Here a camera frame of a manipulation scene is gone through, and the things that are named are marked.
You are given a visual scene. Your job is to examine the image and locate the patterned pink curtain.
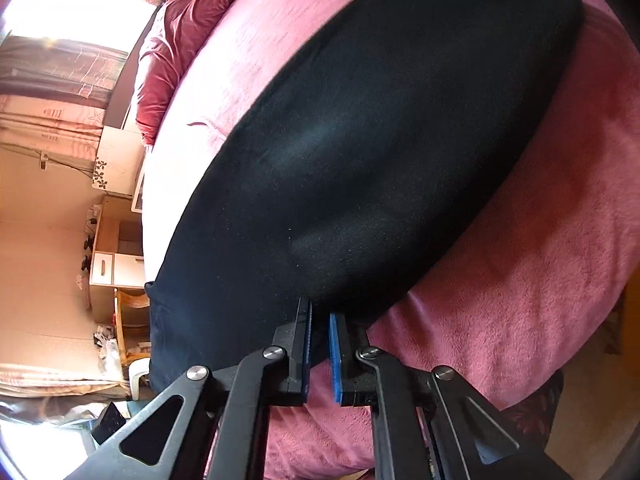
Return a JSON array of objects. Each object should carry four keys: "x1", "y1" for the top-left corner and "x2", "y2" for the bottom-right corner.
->
[{"x1": 0, "y1": 35, "x2": 131, "y2": 147}]

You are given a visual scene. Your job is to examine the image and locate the wooden desk with white drawer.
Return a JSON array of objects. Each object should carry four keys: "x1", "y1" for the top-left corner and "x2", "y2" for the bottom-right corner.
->
[{"x1": 87, "y1": 195, "x2": 149, "y2": 324}]

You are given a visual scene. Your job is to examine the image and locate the pink fleece bed blanket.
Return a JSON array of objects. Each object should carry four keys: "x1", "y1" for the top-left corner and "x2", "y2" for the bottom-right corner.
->
[{"x1": 140, "y1": 0, "x2": 633, "y2": 477}]

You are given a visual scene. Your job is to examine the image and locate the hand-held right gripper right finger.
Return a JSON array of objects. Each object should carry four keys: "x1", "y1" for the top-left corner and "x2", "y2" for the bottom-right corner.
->
[{"x1": 327, "y1": 311, "x2": 571, "y2": 480}]

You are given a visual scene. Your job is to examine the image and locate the dark brown headboard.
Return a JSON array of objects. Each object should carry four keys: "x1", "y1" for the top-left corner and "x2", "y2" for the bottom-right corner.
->
[{"x1": 107, "y1": 4, "x2": 162, "y2": 132}]

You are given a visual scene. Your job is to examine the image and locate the white plastic stool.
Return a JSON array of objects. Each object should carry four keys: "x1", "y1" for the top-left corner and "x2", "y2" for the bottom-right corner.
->
[{"x1": 127, "y1": 360, "x2": 154, "y2": 397}]

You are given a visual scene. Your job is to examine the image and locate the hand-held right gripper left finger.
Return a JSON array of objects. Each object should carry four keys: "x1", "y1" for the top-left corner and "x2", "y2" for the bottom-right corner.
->
[{"x1": 60, "y1": 296, "x2": 314, "y2": 480}]

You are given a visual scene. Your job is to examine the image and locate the white flower-print cabinet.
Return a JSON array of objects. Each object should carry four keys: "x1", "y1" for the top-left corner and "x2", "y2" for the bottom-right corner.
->
[{"x1": 91, "y1": 125, "x2": 151, "y2": 197}]

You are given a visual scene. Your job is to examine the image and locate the white bed frame panel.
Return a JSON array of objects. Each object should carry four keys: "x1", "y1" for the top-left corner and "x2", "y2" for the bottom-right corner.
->
[{"x1": 131, "y1": 159, "x2": 149, "y2": 214}]

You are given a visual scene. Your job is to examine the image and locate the pile of plastic bags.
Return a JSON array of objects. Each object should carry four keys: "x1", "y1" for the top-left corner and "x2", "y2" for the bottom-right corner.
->
[{"x1": 92, "y1": 324, "x2": 122, "y2": 377}]

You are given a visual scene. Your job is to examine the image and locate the black pants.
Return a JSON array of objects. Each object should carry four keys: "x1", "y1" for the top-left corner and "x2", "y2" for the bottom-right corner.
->
[{"x1": 145, "y1": 0, "x2": 586, "y2": 396}]

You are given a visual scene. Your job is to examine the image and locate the wooden chair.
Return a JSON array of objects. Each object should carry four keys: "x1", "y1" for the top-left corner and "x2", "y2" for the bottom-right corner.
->
[{"x1": 114, "y1": 287, "x2": 152, "y2": 367}]

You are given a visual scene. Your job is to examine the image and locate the red velvet duvet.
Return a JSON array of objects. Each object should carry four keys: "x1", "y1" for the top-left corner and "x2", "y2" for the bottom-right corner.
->
[{"x1": 136, "y1": 0, "x2": 276, "y2": 147}]

